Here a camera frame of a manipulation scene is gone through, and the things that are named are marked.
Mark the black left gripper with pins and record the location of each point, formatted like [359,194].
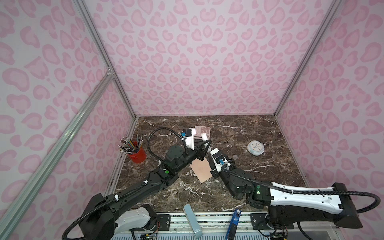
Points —
[199,151]

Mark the coloured pencils bundle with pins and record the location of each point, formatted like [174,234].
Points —
[130,147]

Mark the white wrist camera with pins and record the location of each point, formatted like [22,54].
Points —
[188,137]
[218,157]

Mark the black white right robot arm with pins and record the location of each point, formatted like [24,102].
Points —
[288,205]

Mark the white glue stick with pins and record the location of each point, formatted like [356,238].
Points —
[204,136]

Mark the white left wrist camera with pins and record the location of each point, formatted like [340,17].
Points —
[188,137]

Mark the white round clock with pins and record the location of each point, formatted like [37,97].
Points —
[256,148]

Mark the pink calculator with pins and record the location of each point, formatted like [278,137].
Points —
[202,130]

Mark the blue utility knife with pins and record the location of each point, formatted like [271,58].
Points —
[232,229]

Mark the beige envelope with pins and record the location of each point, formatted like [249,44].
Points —
[201,169]

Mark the light blue stapler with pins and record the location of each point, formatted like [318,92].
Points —
[193,222]

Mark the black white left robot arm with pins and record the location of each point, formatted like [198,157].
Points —
[98,221]

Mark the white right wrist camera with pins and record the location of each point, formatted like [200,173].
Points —
[218,157]

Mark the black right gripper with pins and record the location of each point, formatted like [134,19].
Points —
[214,173]

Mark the red pencil cup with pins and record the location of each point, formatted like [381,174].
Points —
[139,156]

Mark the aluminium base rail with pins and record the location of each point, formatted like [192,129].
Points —
[137,224]

